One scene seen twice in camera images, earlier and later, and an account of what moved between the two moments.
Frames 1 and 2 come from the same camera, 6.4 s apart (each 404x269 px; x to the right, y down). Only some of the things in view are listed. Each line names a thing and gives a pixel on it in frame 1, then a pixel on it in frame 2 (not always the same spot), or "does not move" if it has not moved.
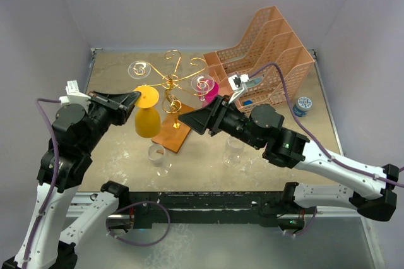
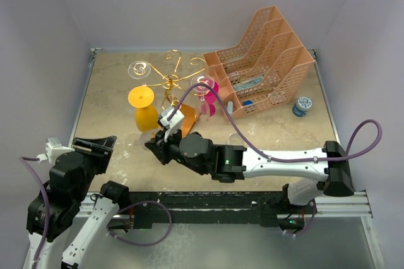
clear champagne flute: (202, 83) does not move
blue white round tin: (301, 108) does not move
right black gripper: (199, 120) -> (161, 150)
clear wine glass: (156, 155) -> (146, 136)
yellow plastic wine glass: (147, 119) does not move
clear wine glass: (139, 69) does not move
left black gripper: (121, 105) -> (101, 149)
